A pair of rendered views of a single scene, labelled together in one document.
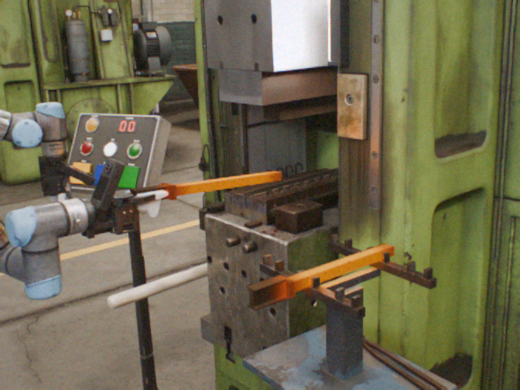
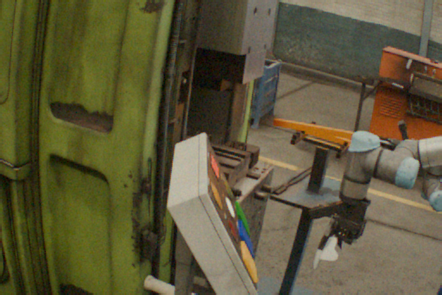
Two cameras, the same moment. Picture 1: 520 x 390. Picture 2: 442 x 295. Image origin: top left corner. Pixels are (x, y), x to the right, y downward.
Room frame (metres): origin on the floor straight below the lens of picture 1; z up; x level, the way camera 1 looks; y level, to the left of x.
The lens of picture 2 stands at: (2.64, 1.33, 1.57)
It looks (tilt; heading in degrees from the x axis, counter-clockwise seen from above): 20 degrees down; 241
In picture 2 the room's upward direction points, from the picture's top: 8 degrees clockwise
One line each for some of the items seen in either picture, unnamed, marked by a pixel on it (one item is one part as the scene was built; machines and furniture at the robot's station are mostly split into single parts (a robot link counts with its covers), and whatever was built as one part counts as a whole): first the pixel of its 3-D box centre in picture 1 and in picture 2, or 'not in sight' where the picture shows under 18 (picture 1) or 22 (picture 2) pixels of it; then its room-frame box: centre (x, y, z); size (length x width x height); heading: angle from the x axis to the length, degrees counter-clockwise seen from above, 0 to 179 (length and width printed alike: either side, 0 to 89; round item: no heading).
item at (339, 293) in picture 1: (384, 282); not in sight; (1.19, -0.25, 0.98); 0.23 x 0.06 x 0.02; 126
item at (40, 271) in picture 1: (37, 268); (432, 186); (1.24, 0.47, 1.02); 0.11 x 0.08 x 0.11; 51
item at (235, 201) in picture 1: (293, 191); (183, 154); (1.98, -0.11, 0.96); 0.42 x 0.20 x 0.09; 131
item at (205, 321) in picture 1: (214, 328); not in sight; (2.20, 0.19, 0.36); 0.09 x 0.07 x 0.12; 41
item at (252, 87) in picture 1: (291, 80); (195, 53); (1.98, -0.11, 1.32); 0.42 x 0.20 x 0.10; 131
